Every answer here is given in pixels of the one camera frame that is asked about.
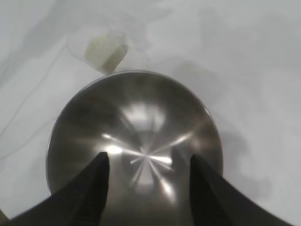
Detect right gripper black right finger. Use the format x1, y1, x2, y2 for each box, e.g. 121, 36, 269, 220
189, 154, 301, 226

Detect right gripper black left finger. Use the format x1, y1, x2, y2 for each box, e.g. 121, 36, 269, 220
0, 152, 111, 226

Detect stainless steel mixing bowl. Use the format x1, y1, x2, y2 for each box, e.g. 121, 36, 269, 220
46, 70, 223, 226

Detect clear plastic measuring cup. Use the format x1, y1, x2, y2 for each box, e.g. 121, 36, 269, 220
66, 23, 151, 75

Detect white rice grains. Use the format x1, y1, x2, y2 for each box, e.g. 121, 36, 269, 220
84, 32, 129, 74

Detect white tablecloth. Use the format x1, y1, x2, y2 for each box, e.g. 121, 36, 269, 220
0, 0, 301, 219

